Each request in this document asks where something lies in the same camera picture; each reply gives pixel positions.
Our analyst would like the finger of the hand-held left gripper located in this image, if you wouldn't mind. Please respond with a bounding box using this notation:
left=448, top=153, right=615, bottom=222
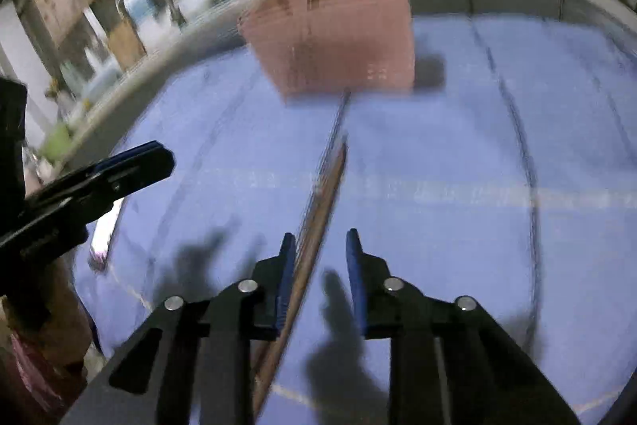
left=22, top=141, right=176, bottom=227

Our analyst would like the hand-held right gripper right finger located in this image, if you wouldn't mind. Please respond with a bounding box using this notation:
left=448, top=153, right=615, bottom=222
left=346, top=228, right=583, bottom=425

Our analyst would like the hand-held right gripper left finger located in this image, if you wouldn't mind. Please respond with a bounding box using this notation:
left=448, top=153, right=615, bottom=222
left=60, top=232, right=298, bottom=425

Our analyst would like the brown wooden chopstick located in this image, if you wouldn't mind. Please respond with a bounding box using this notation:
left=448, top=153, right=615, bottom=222
left=253, top=143, right=349, bottom=413

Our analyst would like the black chopstick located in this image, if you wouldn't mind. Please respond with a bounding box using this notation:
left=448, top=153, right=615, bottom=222
left=297, top=90, right=352, bottom=247

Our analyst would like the pink perforated utensil basket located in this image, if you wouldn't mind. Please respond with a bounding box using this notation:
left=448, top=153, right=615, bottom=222
left=238, top=0, right=416, bottom=102

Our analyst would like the white smartphone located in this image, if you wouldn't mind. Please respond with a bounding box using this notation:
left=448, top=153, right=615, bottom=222
left=88, top=198, right=125, bottom=271

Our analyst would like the blue metal-framed stool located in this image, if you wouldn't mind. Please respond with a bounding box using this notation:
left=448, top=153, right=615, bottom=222
left=115, top=0, right=175, bottom=52

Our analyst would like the blue checked cloth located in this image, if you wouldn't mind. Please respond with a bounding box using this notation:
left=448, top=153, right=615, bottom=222
left=72, top=14, right=637, bottom=425

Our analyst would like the pink clothing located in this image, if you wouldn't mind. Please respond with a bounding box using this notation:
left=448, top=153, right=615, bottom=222
left=0, top=320, right=90, bottom=425

